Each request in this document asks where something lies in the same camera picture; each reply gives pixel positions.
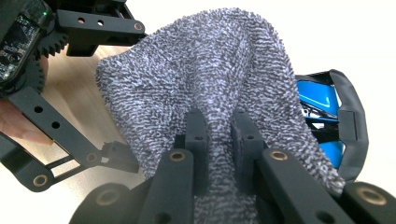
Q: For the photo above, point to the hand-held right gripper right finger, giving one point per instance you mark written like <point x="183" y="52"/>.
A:
<point x="280" y="180"/>

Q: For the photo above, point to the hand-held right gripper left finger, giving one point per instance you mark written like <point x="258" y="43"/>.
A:
<point x="174" y="186"/>

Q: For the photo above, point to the blue and black toy car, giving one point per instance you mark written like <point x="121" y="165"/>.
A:
<point x="317" y="96"/>

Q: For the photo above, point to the grey terry cloth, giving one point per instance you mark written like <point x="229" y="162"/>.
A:
<point x="202" y="68"/>

